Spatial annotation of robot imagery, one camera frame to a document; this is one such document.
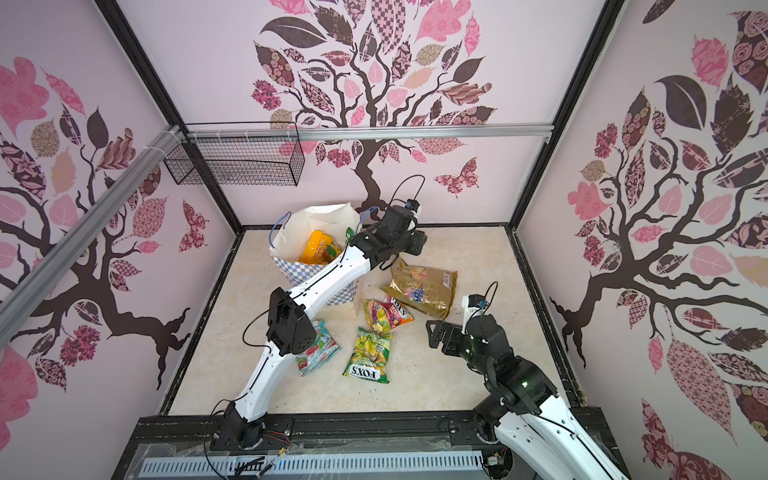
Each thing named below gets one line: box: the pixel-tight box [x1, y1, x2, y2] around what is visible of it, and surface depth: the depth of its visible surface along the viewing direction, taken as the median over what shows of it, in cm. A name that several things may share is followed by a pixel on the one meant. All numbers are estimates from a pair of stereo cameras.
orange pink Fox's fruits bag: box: [364, 295, 415, 334], surface depth 93 cm
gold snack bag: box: [380, 258, 458, 320], surface depth 94 cm
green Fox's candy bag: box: [342, 327, 393, 384], surface depth 84 cm
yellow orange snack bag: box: [300, 230, 343, 265], surface depth 100 cm
